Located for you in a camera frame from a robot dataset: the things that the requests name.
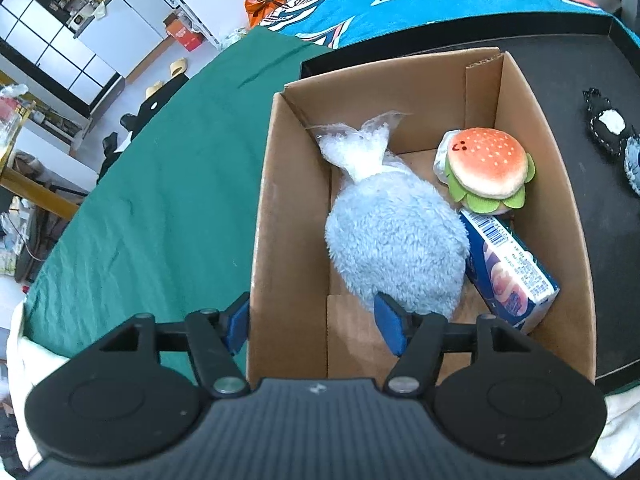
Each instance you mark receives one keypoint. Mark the white kitchen cabinet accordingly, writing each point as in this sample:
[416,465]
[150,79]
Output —
[122,33]

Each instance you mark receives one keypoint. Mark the brown cardboard box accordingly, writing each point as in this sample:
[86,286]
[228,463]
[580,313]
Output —
[304,323]

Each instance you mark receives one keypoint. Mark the blue tissue pack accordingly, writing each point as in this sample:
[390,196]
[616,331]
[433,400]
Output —
[510,269]

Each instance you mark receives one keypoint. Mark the yellow slipper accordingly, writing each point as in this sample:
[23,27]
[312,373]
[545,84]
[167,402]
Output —
[178,67]
[153,88]

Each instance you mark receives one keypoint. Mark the hamburger plush toy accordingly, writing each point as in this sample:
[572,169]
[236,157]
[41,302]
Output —
[487,171]

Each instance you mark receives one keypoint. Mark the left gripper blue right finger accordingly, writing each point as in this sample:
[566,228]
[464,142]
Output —
[416,341]

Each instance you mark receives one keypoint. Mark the black framed glass door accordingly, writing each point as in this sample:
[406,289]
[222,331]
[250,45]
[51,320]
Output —
[44,49]

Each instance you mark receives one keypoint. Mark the clear plastic bag of beads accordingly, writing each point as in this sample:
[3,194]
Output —
[361,152]

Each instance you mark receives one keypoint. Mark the orange bag on floor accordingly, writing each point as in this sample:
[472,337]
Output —
[257,10]

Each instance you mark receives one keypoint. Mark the light blue fluffy plush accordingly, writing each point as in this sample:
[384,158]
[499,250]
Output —
[394,234]

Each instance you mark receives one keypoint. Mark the yellow side table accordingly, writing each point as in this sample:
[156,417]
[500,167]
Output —
[22,186]

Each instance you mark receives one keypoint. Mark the orange red box on floor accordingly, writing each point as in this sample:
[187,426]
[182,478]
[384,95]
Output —
[179,29]

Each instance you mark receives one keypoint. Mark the green bed sheet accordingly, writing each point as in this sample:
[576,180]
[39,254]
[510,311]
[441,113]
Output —
[170,228]

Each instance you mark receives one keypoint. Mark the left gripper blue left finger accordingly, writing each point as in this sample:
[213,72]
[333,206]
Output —
[214,338]

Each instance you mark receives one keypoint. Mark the white cloth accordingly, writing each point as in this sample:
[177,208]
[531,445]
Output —
[439,164]

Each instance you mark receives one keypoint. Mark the grey-blue knitted turtle toy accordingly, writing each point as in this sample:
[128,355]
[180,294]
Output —
[631,163]

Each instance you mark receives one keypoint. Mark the black and white knitted toy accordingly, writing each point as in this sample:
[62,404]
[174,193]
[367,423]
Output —
[606,124]

